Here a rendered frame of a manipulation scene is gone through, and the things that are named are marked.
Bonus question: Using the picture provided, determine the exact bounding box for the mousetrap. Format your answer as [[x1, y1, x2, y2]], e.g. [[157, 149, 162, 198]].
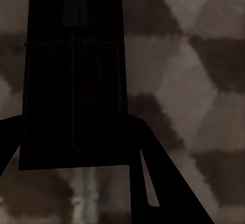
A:
[[18, 0, 129, 171]]

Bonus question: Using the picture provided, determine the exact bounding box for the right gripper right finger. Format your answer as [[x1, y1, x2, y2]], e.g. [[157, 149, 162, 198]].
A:
[[128, 115, 214, 224]]

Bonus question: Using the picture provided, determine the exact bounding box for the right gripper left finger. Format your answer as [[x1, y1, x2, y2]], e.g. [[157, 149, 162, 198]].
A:
[[0, 115, 22, 176]]

